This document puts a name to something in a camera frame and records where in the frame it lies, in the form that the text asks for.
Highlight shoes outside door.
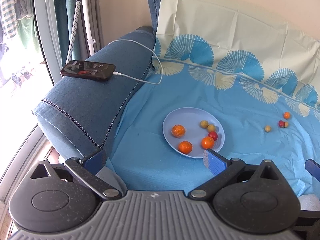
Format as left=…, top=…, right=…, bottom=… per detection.
left=10, top=66, right=34, bottom=87

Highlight sliding door frame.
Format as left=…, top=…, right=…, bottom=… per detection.
left=32, top=0, right=63, bottom=85

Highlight checked hanging shirt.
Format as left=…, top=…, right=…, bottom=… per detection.
left=0, top=0, right=18, bottom=38

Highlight white charging cable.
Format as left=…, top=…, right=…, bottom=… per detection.
left=112, top=40, right=163, bottom=85

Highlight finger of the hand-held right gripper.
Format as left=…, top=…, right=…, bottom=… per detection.
left=304, top=158, right=320, bottom=176

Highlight dotted grey pole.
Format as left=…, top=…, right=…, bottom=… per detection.
left=65, top=1, right=82, bottom=65

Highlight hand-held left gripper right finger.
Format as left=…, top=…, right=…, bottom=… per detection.
left=188, top=149, right=285, bottom=202

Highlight light grey cloth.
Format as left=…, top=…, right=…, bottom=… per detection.
left=299, top=194, right=320, bottom=212

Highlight blue denim sofa armrest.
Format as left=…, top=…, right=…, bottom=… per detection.
left=32, top=0, right=160, bottom=160

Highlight light blue plate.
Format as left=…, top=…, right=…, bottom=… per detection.
left=162, top=107, right=225, bottom=159

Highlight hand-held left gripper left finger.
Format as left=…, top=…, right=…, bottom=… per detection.
left=30, top=148, right=123, bottom=200

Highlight white pole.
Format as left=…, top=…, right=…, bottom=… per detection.
left=79, top=0, right=97, bottom=56

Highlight black smartphone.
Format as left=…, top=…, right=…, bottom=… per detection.
left=60, top=60, right=116, bottom=82

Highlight teal curtain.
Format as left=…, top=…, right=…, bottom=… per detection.
left=52, top=0, right=88, bottom=65

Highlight plastic-wrapped orange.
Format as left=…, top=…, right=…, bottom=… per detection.
left=171, top=124, right=186, bottom=138

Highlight green hanging garment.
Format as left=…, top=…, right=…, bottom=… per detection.
left=15, top=15, right=38, bottom=49

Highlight blue fan-print sheet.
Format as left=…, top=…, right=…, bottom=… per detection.
left=106, top=0, right=320, bottom=198

